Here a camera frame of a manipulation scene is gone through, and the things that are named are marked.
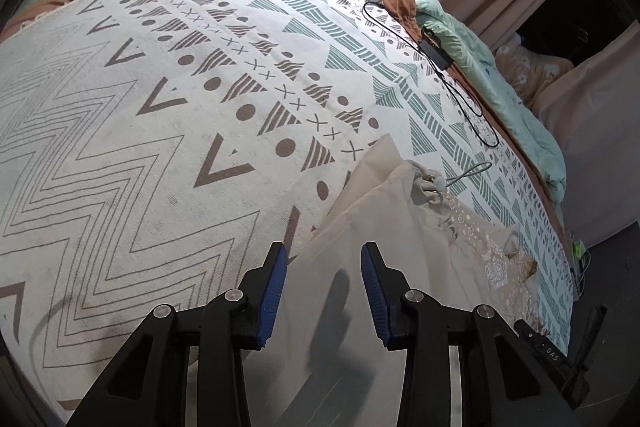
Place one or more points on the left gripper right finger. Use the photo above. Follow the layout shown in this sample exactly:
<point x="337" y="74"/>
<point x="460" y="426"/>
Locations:
<point x="501" y="382"/>

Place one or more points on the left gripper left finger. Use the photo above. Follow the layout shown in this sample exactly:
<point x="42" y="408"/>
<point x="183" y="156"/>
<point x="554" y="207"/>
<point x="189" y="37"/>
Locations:
<point x="145" y="383"/>

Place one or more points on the beige zip jacket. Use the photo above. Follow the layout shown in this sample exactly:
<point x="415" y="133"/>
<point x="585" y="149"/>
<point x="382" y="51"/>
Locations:
<point x="324" y="364"/>

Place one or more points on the white patterned bed blanket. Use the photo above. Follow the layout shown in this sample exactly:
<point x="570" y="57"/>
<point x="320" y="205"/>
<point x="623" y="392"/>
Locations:
<point x="63" y="323"/>

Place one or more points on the pink curtain right panel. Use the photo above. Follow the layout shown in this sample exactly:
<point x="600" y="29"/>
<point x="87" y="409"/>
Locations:
<point x="593" y="113"/>

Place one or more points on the floral orange pillow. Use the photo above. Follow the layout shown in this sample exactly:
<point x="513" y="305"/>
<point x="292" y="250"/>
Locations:
<point x="528" y="73"/>

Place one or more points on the mint green duvet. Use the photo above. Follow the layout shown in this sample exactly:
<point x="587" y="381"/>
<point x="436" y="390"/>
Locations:
<point x="479" y="65"/>

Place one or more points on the black charger with cable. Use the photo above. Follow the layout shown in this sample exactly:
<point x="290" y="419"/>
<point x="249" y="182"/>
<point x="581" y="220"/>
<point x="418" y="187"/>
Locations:
<point x="435" y="58"/>

